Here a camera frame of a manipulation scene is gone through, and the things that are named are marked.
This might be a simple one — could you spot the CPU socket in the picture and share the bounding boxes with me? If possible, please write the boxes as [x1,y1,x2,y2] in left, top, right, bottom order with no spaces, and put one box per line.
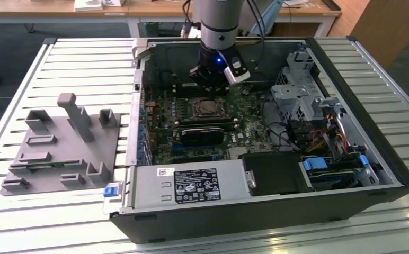
[189,96,229,119]

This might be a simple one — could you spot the RAM slot white clips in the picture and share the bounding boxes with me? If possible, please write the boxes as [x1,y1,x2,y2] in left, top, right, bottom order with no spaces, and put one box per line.
[174,81,234,86]
[174,122,240,126]
[174,88,234,93]

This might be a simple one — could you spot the green motherboard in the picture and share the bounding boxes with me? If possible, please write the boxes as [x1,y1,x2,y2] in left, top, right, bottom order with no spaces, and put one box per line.
[140,84,273,166]

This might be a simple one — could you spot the silver metal drive cage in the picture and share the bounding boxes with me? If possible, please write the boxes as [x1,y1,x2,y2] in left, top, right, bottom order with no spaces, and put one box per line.
[271,51,344,122]

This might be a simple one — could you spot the black graphics card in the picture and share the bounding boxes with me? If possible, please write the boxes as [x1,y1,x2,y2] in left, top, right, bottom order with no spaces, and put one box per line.
[180,127,226,147]

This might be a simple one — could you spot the silver chipset heatsink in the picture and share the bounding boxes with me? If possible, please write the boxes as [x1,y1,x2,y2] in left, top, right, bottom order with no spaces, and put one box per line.
[229,147,249,159]

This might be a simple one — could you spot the white cardboard box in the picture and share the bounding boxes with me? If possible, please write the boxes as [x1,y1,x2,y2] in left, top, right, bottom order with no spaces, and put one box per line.
[74,0,105,12]

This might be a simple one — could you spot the black plastic drive cover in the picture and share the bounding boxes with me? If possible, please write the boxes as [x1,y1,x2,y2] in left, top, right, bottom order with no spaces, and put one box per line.
[242,153,316,197]

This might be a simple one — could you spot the blue disk carrier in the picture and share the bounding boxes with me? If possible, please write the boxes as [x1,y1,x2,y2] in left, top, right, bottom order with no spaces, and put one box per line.
[303,156,360,192]

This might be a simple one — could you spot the silver power supply unit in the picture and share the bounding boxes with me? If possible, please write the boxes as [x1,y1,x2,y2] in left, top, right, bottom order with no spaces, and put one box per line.
[130,164,252,212]

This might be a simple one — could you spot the grey plastic parts rack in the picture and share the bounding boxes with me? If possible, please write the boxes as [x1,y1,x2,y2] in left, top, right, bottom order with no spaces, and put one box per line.
[0,93,124,197]

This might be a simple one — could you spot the wooden cabinet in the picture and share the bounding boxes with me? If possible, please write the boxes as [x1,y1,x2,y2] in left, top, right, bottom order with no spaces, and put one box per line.
[352,0,409,69]

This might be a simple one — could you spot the green RAM stick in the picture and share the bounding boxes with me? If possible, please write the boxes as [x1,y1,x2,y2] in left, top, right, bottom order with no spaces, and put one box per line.
[26,161,66,169]

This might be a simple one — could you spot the black open PC case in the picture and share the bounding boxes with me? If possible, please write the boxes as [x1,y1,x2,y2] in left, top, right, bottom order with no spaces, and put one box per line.
[104,36,409,244]

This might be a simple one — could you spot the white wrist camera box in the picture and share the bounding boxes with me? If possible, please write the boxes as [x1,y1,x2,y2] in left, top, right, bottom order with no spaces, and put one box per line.
[224,55,252,86]

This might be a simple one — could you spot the coloured wire bundle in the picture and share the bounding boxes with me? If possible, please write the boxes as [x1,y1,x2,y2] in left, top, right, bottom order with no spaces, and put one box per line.
[305,113,353,161]

